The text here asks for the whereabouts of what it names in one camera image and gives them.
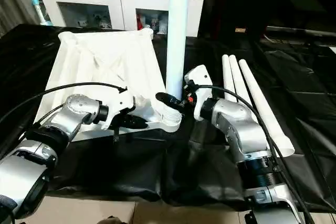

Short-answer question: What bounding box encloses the grey curtain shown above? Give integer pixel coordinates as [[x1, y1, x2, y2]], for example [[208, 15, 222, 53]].
[[0, 0, 40, 38]]

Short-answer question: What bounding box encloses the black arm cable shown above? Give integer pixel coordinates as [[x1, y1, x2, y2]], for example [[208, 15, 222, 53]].
[[0, 82, 128, 130], [186, 84, 316, 224]]

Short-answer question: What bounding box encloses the white plastic table leg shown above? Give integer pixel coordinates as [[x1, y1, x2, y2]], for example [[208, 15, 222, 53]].
[[238, 59, 296, 158], [228, 55, 263, 125], [165, 0, 191, 102], [221, 54, 238, 103]]

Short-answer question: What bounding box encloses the black metal rail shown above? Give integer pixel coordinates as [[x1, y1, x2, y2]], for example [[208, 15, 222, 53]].
[[265, 25, 336, 37]]

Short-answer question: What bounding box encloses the white plastic table top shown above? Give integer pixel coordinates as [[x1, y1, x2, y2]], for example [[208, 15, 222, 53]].
[[34, 28, 184, 142]]

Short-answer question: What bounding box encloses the black plastic mat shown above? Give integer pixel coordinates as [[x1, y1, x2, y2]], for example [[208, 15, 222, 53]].
[[0, 24, 336, 213]]

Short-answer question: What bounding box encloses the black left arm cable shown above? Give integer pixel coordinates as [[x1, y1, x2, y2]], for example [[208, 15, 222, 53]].
[[0, 82, 128, 130]]

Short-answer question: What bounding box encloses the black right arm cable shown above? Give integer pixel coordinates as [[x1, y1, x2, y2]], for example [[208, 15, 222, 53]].
[[186, 84, 316, 224]]

